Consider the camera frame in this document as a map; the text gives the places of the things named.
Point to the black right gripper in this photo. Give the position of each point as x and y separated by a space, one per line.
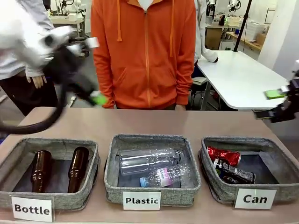
293 107

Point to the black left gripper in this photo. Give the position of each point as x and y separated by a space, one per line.
67 67

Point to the crushed red can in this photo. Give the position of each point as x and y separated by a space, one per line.
224 155

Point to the brown glass bottle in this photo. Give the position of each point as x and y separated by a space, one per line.
41 170
78 168

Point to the large clear plastic bottle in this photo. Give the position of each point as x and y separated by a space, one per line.
147 159

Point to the crushed black can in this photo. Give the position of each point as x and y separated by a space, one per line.
236 175

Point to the blue-capped clear plastic bottle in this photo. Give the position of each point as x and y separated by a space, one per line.
163 176

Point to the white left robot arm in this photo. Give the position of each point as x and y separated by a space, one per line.
23 39

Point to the grey fabric can basket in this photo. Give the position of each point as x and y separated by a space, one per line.
285 193

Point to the white Can label card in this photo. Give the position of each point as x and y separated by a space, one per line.
255 198

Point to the grey fabric bottle basket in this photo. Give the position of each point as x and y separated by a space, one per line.
70 200

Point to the grey fabric plastic basket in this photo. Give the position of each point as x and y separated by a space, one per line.
151 198

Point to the background person bare hand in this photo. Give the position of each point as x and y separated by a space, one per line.
36 81

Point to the orange hoodie person left hand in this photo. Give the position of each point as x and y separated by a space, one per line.
180 107

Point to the white background table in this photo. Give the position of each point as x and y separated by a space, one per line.
233 79

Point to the person in orange hoodie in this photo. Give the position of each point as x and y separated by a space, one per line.
144 58

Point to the wooden workbench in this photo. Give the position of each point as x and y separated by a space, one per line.
250 44

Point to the white storage boxes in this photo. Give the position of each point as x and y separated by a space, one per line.
255 29

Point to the white background workbench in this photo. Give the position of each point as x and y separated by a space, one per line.
67 21

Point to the black tripod pole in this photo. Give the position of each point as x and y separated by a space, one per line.
243 23

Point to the brown cardboard box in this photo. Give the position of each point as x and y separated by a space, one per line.
212 38

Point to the background person white coat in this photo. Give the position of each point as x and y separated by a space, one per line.
201 23

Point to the white Plastic label card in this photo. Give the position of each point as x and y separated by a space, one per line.
142 200

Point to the background person grey hoodie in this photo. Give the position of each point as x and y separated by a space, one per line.
30 9

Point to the white Bottle label card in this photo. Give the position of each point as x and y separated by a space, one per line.
32 208

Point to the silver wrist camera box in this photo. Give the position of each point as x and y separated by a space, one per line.
91 42

